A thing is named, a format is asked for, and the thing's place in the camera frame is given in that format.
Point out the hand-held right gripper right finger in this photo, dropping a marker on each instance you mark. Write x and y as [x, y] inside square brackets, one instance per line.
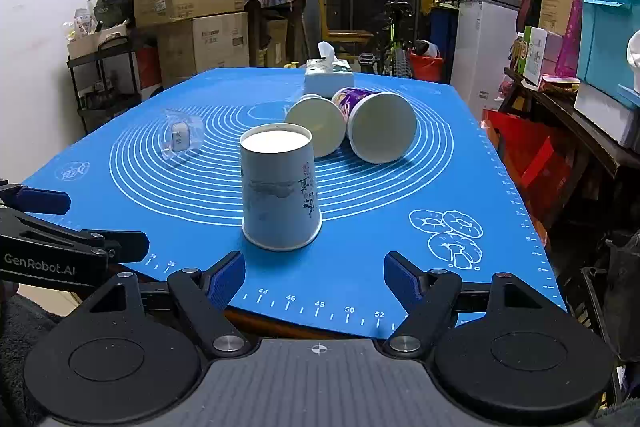
[401, 281]

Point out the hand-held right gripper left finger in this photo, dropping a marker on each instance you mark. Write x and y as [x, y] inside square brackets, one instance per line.
[226, 281]

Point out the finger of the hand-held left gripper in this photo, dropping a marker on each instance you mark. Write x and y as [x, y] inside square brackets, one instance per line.
[127, 246]
[42, 202]

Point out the white ink-print paper cup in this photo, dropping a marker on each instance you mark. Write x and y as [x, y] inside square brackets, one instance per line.
[280, 197]

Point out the purple-print paper cup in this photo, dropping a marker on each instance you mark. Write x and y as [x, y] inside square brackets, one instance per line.
[382, 127]

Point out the plain white paper cup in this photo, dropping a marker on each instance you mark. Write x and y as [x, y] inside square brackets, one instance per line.
[316, 123]

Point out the blue silicone baking mat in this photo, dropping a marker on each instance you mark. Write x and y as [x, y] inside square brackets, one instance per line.
[390, 227]

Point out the dark cloth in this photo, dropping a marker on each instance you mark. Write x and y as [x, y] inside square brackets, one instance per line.
[25, 337]

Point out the clear plastic bag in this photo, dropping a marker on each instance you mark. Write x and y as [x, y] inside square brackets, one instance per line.
[181, 136]

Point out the black shelf cart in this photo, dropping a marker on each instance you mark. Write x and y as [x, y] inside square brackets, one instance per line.
[107, 82]

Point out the beige plastic tray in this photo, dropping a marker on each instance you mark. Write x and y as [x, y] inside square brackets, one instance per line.
[95, 42]

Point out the red shopping bag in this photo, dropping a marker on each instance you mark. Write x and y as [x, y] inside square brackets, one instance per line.
[530, 157]

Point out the orange bucket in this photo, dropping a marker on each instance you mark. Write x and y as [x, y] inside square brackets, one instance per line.
[427, 68]

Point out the brown cardboard box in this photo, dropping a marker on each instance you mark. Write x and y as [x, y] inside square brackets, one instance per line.
[210, 47]

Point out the black plastic crate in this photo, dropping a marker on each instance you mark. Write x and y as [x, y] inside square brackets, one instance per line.
[617, 287]

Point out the white tissue box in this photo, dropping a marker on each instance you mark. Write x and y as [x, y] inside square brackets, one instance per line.
[329, 77]

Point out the dark wooden side table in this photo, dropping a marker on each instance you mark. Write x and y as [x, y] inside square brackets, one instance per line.
[585, 127]

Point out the wooden chair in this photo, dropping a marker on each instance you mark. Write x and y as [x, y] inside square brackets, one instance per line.
[345, 38]

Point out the white chest freezer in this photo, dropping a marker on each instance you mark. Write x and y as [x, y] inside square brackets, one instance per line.
[482, 42]

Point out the bicycle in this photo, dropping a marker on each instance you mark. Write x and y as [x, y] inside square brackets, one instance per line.
[395, 27]

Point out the green and white carton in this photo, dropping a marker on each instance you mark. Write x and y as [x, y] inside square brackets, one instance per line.
[534, 54]

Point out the white storage box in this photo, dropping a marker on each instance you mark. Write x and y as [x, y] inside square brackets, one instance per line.
[602, 112]

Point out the pink carton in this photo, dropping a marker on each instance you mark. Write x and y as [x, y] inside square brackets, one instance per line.
[552, 52]

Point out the small dark table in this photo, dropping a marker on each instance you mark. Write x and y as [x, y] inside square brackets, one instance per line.
[275, 7]

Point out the teal storage box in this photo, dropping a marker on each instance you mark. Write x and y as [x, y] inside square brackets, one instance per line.
[607, 42]

